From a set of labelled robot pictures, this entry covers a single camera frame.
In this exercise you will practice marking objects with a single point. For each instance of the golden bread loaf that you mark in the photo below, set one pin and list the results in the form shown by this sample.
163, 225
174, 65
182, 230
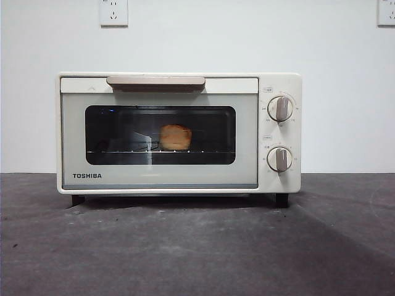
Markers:
175, 137

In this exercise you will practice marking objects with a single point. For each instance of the beige oven knob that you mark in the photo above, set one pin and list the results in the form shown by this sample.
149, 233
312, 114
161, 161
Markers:
279, 159
280, 108

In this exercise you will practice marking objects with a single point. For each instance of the white Toshiba toaster oven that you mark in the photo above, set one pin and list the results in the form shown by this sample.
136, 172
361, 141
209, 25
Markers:
279, 81

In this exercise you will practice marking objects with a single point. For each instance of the white wall socket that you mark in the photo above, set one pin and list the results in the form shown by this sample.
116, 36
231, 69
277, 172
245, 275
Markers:
387, 13
113, 13

